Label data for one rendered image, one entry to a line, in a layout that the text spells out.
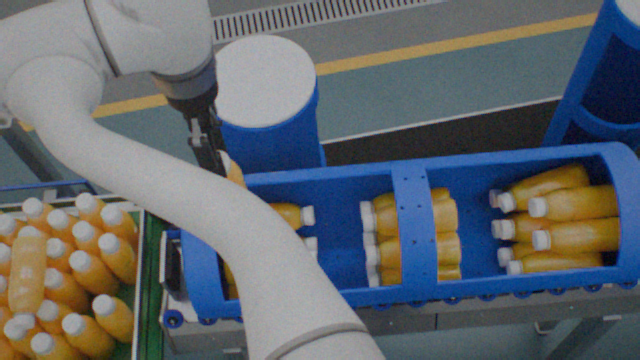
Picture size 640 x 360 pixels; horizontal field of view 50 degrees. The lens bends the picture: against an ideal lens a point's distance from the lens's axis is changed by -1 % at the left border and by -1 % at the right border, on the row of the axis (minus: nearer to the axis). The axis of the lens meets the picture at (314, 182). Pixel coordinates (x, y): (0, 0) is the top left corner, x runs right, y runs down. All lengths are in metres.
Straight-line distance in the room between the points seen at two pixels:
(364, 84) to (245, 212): 2.37
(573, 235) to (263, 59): 0.84
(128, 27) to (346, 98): 2.16
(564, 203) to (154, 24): 0.90
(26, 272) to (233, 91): 0.63
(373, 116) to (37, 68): 2.19
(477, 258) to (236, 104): 0.66
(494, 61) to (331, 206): 1.69
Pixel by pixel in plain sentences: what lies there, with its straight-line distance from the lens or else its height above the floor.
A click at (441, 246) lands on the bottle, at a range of 1.35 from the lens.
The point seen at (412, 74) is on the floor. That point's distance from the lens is 2.98.
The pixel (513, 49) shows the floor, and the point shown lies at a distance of 3.12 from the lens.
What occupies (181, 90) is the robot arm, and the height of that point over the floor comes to 1.67.
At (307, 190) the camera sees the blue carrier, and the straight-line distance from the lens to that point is 1.49.
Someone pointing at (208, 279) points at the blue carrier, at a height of 1.19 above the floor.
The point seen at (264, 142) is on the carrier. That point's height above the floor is 0.97.
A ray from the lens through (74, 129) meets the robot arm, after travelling 0.72.
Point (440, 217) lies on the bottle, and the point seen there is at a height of 1.16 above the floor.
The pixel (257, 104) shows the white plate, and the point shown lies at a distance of 1.65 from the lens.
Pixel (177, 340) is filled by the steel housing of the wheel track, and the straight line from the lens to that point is 1.60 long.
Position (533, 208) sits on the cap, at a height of 1.14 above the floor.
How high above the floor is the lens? 2.37
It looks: 61 degrees down
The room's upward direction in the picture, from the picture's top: 8 degrees counter-clockwise
